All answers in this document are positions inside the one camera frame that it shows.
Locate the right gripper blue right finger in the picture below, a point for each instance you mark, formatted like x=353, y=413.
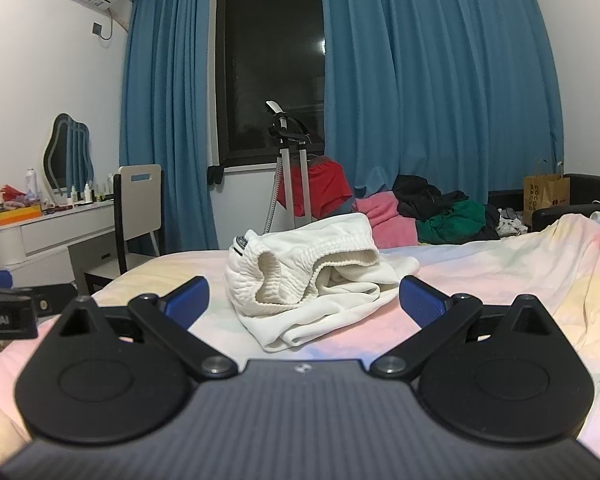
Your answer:
x=443, y=320

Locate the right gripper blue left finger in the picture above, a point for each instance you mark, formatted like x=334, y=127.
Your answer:
x=165, y=321

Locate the white sweatpants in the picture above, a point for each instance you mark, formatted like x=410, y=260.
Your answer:
x=289, y=288

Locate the white dressing table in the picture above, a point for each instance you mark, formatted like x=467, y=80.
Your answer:
x=58, y=248

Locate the pink garment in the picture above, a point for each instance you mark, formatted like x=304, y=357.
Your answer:
x=390, y=229

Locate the green garment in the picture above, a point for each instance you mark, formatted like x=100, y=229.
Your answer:
x=464, y=222

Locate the orange box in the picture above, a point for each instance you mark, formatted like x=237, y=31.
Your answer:
x=19, y=214

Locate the black garment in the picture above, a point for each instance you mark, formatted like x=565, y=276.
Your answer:
x=420, y=200

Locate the white spray bottle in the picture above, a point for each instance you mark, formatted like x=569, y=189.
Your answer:
x=31, y=185

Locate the beige black chair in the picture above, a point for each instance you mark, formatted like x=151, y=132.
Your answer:
x=137, y=213

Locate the pastel bed sheet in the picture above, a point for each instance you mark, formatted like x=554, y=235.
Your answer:
x=560, y=266

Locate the brown paper bag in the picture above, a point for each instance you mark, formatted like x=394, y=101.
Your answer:
x=544, y=190

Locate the wavy vanity mirror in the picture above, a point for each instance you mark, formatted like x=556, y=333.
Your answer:
x=67, y=165

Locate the red garment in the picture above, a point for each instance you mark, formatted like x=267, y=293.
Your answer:
x=328, y=188

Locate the black armchair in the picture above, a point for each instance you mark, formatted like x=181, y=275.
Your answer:
x=576, y=194

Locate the left blue curtain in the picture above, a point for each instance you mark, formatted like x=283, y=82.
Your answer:
x=164, y=114

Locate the blue curtain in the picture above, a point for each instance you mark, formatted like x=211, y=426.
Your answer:
x=164, y=114
x=461, y=92

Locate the right blue curtain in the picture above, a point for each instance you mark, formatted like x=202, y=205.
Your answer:
x=461, y=92

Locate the dark window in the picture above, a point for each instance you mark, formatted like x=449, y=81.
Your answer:
x=267, y=50

